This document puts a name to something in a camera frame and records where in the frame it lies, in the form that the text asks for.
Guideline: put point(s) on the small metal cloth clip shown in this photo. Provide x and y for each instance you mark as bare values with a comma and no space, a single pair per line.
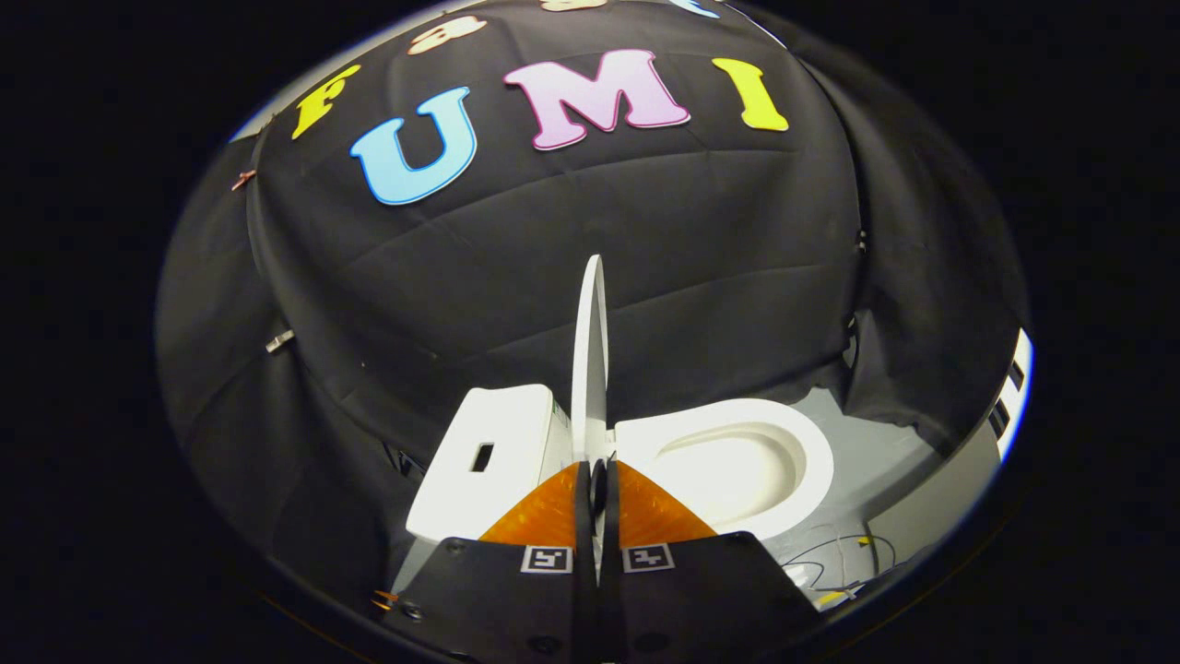
279,340

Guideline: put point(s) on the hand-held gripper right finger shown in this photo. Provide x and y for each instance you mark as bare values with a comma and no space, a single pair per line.
610,572

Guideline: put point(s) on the white ceramic toilet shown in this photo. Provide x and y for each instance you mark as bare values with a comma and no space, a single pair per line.
498,461

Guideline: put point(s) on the white slatted panel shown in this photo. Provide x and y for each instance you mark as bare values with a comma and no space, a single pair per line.
1014,397

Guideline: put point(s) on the black backdrop cloth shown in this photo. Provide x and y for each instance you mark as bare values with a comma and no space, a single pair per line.
572,249

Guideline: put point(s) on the small orange cloth clip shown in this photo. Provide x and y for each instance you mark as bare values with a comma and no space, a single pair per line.
243,179

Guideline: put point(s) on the white toilet lid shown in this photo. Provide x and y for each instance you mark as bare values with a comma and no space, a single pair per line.
592,369

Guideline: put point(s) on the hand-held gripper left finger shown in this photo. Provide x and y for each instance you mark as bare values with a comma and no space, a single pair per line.
584,572

